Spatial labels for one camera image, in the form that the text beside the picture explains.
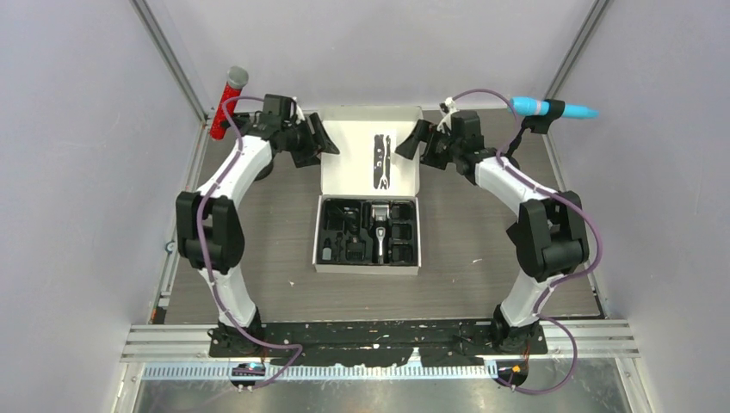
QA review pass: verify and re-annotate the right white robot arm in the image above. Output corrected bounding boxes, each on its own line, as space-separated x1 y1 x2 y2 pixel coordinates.
395 110 590 354

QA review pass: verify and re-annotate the red glitter microphone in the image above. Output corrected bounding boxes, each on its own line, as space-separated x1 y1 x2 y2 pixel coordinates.
209 65 249 140

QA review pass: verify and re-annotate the black power adapter with cord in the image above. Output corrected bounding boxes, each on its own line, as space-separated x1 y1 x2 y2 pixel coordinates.
325 202 361 235

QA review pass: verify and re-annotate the black silver hair clipper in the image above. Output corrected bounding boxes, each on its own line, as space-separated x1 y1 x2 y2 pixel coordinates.
371 202 390 265

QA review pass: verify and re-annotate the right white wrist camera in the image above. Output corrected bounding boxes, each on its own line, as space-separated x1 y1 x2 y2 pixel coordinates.
437 96 459 131

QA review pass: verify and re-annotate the white hair clipper box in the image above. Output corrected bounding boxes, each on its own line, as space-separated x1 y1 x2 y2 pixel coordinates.
312 106 423 275

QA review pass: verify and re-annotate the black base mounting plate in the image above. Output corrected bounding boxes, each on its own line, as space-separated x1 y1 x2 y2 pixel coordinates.
207 319 548 367

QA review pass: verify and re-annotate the right black microphone stand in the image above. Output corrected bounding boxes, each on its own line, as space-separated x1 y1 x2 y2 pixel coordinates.
504 112 560 160

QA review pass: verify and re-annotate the black comb guard in tray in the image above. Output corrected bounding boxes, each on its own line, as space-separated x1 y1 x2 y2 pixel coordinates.
345 239 366 264

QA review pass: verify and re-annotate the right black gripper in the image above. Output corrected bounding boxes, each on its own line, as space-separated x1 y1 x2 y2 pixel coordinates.
394 120 461 172

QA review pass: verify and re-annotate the black comb guard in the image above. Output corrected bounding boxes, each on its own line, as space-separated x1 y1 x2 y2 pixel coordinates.
345 239 366 264
390 202 413 222
390 244 414 266
391 224 413 243

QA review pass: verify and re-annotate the left black microphone stand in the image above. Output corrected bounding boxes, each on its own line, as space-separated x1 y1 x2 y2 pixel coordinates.
219 113 274 182

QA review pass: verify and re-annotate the black microphone stand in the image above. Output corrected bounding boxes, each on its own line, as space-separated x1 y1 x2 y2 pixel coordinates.
219 113 274 182
504 112 560 160

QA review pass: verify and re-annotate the white oil bottle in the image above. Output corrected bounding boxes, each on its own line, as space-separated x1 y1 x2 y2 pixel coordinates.
321 238 332 262

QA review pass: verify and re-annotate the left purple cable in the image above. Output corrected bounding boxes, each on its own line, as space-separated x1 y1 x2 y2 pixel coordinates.
195 95 306 389

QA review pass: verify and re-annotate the blue microphone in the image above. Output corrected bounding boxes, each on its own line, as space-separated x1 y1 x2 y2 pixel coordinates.
509 96 599 120

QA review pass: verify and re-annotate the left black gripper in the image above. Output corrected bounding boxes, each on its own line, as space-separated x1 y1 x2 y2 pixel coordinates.
282 114 339 169

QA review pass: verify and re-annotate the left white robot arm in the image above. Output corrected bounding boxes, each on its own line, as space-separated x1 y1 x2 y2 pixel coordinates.
175 94 339 356

